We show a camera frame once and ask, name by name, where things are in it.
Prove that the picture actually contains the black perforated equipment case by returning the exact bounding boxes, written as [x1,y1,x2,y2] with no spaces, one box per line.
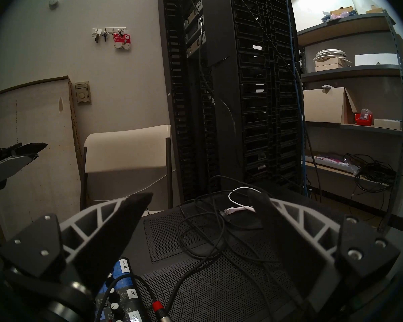
[134,182,395,322]

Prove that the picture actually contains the white wall key rack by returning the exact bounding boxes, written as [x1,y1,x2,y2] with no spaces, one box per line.
[92,27,127,35]

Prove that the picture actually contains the small tan cardboard box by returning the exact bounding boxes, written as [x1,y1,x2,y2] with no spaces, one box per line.
[315,59,344,72]

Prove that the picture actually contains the black cable bundle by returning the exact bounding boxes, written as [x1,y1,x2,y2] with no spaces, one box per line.
[343,152,397,194]

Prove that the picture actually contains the pink white packaged item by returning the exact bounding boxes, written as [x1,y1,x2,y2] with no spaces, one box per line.
[314,154,361,176]

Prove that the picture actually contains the pile of pink blue bags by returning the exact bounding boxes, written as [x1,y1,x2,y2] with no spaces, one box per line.
[322,8,356,22]

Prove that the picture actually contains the open cardboard box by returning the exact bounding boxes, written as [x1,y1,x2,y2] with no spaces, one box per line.
[302,85,358,125]

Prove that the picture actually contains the coiled white cable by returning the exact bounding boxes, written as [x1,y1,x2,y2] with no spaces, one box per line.
[313,49,354,64]

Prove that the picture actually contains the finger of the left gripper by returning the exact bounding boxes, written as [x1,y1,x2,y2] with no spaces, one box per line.
[0,142,48,191]

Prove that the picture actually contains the black server rack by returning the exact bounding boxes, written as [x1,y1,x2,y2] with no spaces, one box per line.
[157,0,306,202]

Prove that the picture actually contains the beige wall switch plate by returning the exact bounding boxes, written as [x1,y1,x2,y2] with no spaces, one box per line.
[75,81,92,105]

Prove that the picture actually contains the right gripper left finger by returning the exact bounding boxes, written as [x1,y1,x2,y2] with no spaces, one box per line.
[0,192,154,291]

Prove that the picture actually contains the white plastic bag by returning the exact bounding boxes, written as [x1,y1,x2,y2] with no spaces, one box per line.
[350,0,378,13]

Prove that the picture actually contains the tangled black cable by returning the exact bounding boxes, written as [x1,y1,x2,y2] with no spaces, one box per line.
[177,175,266,261]

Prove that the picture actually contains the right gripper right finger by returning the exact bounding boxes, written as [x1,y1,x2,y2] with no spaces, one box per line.
[255,194,401,309]

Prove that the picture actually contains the blue black audio mixer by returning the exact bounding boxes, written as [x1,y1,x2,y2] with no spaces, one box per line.
[95,257,148,322]

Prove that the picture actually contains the white folding chair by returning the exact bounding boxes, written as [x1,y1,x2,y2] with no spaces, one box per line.
[80,124,174,213]

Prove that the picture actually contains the beige leaning board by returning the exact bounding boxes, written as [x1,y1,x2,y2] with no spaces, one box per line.
[0,75,83,239]

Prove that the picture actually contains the white usb cable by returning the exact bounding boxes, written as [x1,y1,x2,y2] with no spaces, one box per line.
[221,186,261,216]

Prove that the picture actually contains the grey metal shelving unit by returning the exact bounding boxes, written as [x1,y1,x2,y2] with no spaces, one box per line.
[296,10,403,231]

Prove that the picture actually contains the white flat box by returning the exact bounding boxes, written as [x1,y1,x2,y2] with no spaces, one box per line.
[354,53,399,66]

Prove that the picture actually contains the small red parts bin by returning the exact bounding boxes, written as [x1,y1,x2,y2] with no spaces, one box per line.
[355,108,373,126]

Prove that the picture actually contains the grey rack mounted unit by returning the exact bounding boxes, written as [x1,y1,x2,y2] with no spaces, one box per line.
[185,14,205,43]
[185,0,204,25]
[186,31,207,58]

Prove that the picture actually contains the beige flat box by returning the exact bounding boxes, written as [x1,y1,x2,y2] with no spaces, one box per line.
[373,118,403,130]

